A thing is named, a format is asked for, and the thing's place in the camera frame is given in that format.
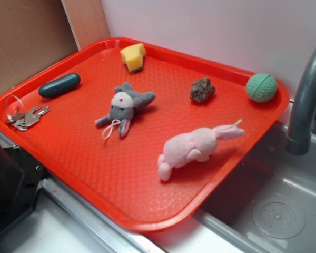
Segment green foam ball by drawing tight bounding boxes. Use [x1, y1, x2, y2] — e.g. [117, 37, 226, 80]
[246, 73, 278, 103]

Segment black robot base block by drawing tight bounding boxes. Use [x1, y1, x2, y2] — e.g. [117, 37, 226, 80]
[0, 145, 44, 235]

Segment red plastic tray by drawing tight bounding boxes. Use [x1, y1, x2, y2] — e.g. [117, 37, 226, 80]
[0, 38, 290, 232]

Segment pink plush bunny toy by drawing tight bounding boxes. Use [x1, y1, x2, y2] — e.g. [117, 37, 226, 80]
[157, 119, 245, 181]

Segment grey plush mouse toy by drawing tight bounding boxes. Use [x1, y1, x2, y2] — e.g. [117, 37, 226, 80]
[95, 82, 156, 140]

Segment brown rock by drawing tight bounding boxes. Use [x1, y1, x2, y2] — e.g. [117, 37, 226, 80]
[190, 77, 216, 103]

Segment yellow sponge piece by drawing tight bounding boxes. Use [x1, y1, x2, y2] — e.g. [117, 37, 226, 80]
[120, 43, 146, 73]

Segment dark teal capsule case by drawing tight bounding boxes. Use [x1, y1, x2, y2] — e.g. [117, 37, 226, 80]
[38, 73, 81, 98]

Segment grey faucet spout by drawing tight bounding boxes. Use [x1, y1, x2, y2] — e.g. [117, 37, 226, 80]
[285, 49, 316, 155]

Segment grey plastic sink basin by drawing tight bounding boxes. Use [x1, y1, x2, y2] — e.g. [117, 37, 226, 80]
[194, 109, 316, 252]

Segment brown cardboard panel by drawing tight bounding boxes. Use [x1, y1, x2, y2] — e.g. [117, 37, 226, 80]
[0, 1, 110, 95]

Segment silver keys on ring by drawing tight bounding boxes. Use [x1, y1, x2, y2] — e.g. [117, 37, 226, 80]
[5, 95, 51, 131]

